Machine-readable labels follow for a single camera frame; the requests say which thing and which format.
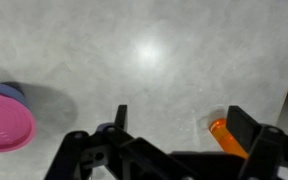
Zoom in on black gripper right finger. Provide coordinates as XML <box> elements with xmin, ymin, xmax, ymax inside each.
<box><xmin>225</xmin><ymin>105</ymin><xmax>288</xmax><ymax>180</ymax></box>

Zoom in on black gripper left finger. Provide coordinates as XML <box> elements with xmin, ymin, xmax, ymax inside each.
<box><xmin>43</xmin><ymin>104</ymin><xmax>198</xmax><ymax>180</ymax></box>

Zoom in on pink plastic plate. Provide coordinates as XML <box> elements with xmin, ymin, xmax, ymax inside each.
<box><xmin>0</xmin><ymin>89</ymin><xmax>37</xmax><ymax>154</ymax></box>

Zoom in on blue bowl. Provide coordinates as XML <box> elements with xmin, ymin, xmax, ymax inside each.
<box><xmin>0</xmin><ymin>82</ymin><xmax>30</xmax><ymax>108</ymax></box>

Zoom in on orange translucent cylinder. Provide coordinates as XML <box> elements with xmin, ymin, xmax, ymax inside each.
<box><xmin>209</xmin><ymin>117</ymin><xmax>250</xmax><ymax>160</ymax></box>

